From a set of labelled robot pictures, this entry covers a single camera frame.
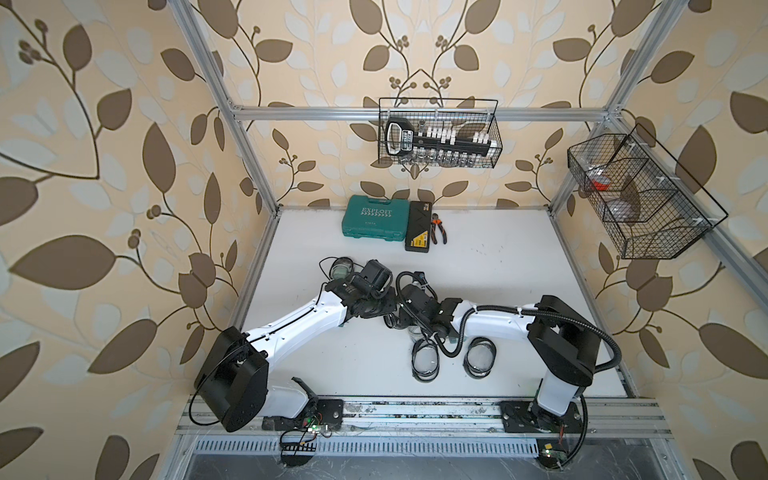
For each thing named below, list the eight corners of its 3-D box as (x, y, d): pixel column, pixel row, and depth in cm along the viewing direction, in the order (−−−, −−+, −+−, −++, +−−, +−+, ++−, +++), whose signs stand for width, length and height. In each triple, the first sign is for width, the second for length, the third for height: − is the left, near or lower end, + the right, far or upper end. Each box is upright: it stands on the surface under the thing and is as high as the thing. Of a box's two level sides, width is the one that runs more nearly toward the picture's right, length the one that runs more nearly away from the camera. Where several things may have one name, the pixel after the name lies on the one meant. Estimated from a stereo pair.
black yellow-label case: (403, 250, 110) (403, 245, 108) (409, 204, 125) (409, 199, 123) (429, 252, 109) (429, 248, 107) (432, 206, 125) (432, 201, 123)
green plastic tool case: (341, 242, 113) (339, 233, 108) (347, 204, 126) (345, 194, 122) (409, 242, 113) (410, 233, 108) (408, 204, 126) (408, 194, 122)
